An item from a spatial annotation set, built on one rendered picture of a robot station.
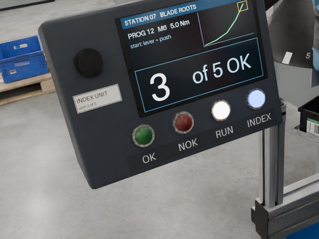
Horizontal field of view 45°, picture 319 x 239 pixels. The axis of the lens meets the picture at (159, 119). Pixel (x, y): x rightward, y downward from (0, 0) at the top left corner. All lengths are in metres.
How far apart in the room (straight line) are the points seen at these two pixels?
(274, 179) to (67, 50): 0.41
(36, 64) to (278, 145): 3.16
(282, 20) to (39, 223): 1.57
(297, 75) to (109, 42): 2.27
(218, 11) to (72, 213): 1.78
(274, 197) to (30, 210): 1.72
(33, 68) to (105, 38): 3.26
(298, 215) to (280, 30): 0.55
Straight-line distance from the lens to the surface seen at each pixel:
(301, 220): 0.77
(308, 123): 0.97
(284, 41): 1.10
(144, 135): 0.43
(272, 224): 0.73
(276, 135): 0.64
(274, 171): 0.66
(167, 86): 0.44
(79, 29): 0.41
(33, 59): 3.64
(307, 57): 1.08
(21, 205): 2.32
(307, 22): 1.12
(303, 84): 2.61
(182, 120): 0.44
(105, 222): 2.02
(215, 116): 0.47
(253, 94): 0.48
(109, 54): 0.42
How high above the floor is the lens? 1.34
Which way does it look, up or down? 29 degrees down
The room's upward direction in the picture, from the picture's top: 9 degrees counter-clockwise
